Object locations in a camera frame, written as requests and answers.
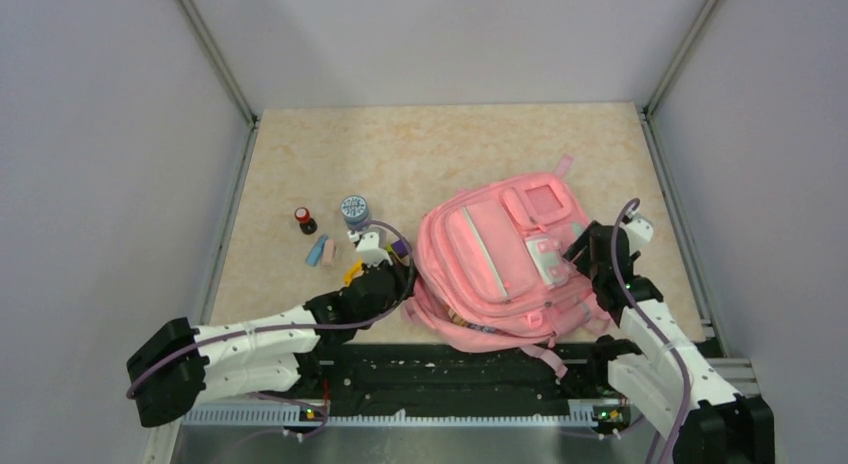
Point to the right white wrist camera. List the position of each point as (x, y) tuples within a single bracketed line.
[(639, 232)]

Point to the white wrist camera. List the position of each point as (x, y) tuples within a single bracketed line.
[(639, 232), (369, 248)]

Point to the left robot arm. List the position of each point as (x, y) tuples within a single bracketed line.
[(182, 366)]

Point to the metal frame rail left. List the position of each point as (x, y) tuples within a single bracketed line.
[(250, 120)]

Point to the pink backpack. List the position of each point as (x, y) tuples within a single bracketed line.
[(493, 274)]

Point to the purple cube block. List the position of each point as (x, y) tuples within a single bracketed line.
[(400, 249)]

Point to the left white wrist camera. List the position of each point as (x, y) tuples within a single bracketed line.
[(369, 248)]

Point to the yellow triangle ruler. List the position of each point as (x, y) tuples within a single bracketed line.
[(354, 272)]

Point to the blue round jar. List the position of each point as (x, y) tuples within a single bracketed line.
[(354, 210)]

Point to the metal frame rail right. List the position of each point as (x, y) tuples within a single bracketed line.
[(649, 113)]

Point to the black base bar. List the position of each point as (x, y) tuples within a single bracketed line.
[(431, 380)]

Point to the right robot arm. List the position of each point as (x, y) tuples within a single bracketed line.
[(699, 415)]

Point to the red black stamp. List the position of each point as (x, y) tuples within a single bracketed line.
[(306, 222)]

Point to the blue correction tape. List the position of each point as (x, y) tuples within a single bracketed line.
[(315, 254)]

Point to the metal frame rail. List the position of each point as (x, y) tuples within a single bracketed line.
[(649, 113), (250, 120)]

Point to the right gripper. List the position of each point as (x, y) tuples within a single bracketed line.
[(581, 259)]

